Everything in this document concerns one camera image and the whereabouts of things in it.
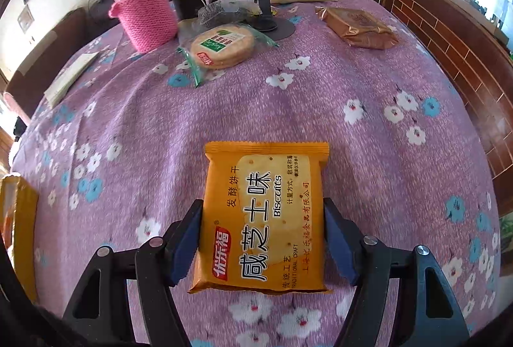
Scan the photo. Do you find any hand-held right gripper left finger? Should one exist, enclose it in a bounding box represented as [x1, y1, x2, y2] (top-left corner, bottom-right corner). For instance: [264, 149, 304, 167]
[61, 199, 205, 347]

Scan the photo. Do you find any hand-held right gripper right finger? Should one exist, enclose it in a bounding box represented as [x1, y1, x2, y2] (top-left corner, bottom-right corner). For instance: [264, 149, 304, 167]
[323, 197, 470, 347]

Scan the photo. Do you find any orange biscuit packet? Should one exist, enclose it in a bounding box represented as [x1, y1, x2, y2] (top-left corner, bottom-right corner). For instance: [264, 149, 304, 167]
[188, 140, 334, 296]

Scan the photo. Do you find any yellow cardboard box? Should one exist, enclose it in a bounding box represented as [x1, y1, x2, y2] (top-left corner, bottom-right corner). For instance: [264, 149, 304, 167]
[0, 174, 40, 304]

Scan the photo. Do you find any round rice cracker packet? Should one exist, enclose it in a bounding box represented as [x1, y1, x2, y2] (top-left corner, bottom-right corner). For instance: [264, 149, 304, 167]
[176, 23, 280, 89]

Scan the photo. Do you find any white paper booklet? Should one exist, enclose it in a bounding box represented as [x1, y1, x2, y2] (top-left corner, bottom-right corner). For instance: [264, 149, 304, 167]
[42, 51, 99, 110]

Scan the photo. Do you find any brown snack packet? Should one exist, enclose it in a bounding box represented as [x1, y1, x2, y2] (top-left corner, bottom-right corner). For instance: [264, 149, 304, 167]
[314, 5, 401, 52]

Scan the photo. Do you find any wooden brick-pattern cabinet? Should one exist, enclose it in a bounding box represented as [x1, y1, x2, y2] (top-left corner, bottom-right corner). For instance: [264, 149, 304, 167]
[362, 0, 513, 213]

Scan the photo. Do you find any clear bag of dark bits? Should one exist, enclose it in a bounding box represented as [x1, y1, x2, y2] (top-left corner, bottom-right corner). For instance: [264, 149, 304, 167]
[198, 0, 258, 28]

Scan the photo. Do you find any brown armchair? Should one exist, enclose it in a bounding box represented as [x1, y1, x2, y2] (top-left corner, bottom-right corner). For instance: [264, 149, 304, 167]
[5, 5, 122, 120]

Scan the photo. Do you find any small wall plaque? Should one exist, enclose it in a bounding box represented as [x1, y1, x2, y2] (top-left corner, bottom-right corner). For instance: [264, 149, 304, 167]
[17, 5, 35, 32]

